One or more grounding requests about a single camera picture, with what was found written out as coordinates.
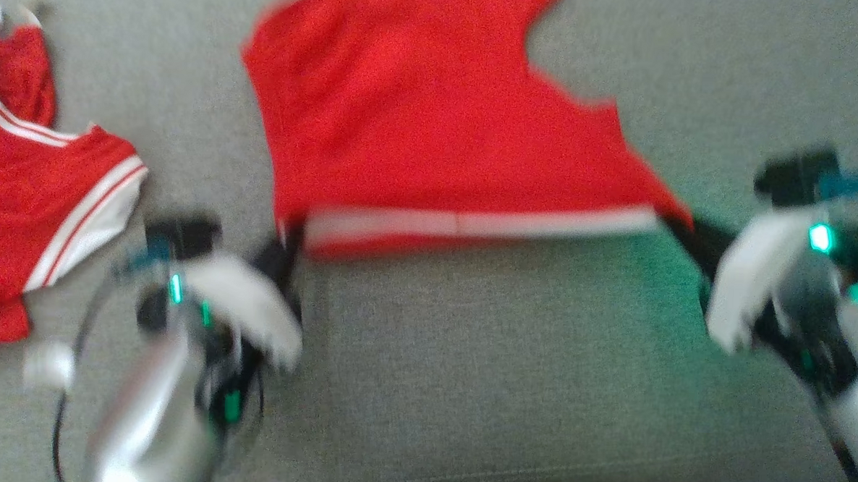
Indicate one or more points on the red jersey with white trim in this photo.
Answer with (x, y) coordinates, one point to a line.
(406, 109)

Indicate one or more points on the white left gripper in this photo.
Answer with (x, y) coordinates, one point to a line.
(252, 306)

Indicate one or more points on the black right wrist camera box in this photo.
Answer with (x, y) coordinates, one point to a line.
(797, 176)

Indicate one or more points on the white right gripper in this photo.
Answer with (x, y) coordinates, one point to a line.
(753, 277)

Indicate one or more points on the grey fabric sofa seat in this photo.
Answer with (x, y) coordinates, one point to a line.
(467, 358)

